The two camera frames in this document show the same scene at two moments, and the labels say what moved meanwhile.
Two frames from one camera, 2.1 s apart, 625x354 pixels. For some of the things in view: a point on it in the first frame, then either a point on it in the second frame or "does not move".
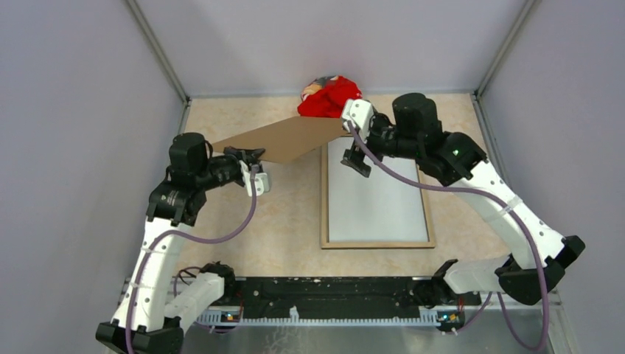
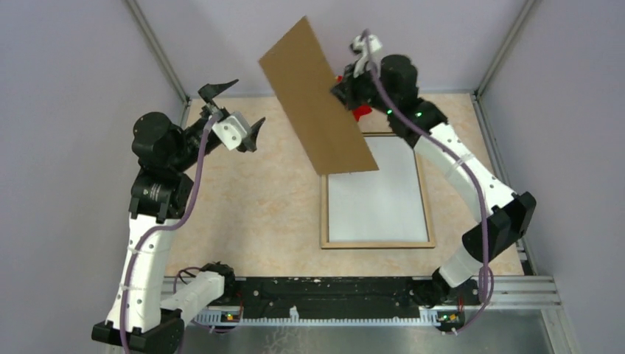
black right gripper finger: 354,157 -> 341,92
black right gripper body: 381,139 -> 362,90
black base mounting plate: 340,297 does not move
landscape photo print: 381,207 does not move
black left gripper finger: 250,155 -> 208,91
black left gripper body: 222,170 -> 196,135
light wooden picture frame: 348,245 does not move
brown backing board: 289,140 -> 301,77
